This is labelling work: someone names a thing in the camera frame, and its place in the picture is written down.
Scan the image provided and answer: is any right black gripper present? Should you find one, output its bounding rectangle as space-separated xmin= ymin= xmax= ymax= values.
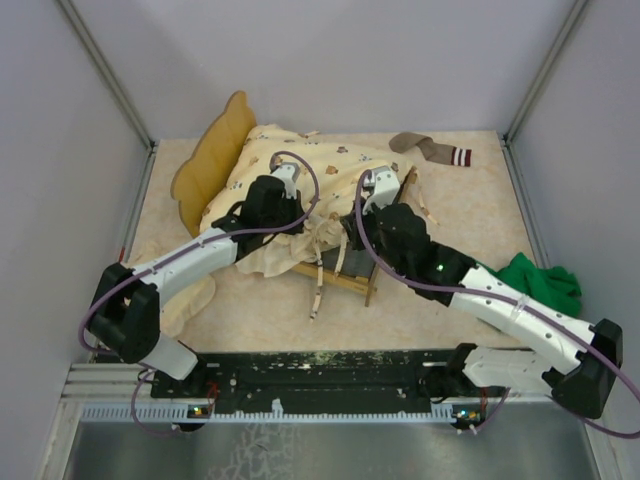
xmin=341 ymin=195 xmax=408 ymax=277

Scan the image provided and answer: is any cream animal print cushion cover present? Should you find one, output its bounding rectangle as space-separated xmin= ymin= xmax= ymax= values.
xmin=200 ymin=124 xmax=415 ymax=277

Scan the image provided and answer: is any wooden pet bed frame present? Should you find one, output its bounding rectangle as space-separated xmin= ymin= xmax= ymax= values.
xmin=171 ymin=91 xmax=376 ymax=296

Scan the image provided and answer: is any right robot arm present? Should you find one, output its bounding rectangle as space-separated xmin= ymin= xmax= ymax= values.
xmin=341 ymin=203 xmax=623 ymax=420

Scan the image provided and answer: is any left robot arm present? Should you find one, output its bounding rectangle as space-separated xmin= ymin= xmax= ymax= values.
xmin=84 ymin=163 xmax=308 ymax=397

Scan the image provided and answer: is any brown striped sock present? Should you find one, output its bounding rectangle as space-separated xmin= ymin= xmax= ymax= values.
xmin=389 ymin=132 xmax=472 ymax=168

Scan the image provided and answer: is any small cream animal pillow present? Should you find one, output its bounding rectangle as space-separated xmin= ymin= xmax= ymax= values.
xmin=124 ymin=240 xmax=216 ymax=338

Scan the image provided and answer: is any green cloth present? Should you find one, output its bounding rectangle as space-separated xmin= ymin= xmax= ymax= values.
xmin=490 ymin=252 xmax=582 ymax=318

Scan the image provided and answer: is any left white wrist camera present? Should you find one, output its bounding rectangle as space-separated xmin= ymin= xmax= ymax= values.
xmin=270 ymin=162 xmax=300 ymax=199

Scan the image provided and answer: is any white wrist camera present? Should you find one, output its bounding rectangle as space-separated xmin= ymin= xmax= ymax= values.
xmin=363 ymin=166 xmax=401 ymax=215
xmin=270 ymin=162 xmax=300 ymax=199

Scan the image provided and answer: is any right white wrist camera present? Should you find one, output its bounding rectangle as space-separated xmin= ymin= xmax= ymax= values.
xmin=363 ymin=166 xmax=401 ymax=215

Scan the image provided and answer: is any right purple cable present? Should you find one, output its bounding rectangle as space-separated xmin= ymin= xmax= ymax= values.
xmin=353 ymin=168 xmax=640 ymax=441

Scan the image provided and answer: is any right aluminium frame post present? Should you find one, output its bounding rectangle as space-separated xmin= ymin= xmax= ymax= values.
xmin=502 ymin=0 xmax=594 ymax=146

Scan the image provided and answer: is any aluminium frame post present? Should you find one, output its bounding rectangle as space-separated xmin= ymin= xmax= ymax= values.
xmin=502 ymin=0 xmax=594 ymax=146
xmin=54 ymin=0 xmax=156 ymax=151

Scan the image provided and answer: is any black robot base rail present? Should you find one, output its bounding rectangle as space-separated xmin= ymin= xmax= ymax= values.
xmin=64 ymin=349 xmax=601 ymax=431

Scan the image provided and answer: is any left aluminium frame post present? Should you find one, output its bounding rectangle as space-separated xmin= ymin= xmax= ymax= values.
xmin=54 ymin=0 xmax=156 ymax=151

